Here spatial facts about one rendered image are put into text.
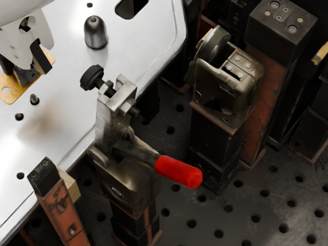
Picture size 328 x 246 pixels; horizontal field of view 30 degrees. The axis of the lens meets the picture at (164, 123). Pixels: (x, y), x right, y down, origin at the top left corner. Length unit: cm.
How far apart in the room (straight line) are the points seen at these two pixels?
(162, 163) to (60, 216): 13
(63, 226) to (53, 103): 19
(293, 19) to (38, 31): 31
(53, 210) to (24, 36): 18
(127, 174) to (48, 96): 18
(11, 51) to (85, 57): 22
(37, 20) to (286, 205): 62
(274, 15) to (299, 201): 44
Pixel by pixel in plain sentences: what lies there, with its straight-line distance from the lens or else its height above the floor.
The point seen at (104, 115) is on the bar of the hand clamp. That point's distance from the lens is 61.
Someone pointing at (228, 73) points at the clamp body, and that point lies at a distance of 77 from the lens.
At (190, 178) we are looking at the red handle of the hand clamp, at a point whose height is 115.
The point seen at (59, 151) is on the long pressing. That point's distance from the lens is 80.
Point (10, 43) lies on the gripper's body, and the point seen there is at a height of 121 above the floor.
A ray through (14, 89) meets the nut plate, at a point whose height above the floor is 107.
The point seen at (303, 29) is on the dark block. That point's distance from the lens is 76.
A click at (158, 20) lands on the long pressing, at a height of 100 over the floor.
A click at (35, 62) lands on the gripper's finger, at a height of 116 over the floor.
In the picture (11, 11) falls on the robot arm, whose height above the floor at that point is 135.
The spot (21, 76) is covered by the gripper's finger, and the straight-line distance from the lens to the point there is 75.
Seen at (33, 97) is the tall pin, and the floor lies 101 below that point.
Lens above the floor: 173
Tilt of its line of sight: 64 degrees down
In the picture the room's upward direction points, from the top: 1 degrees clockwise
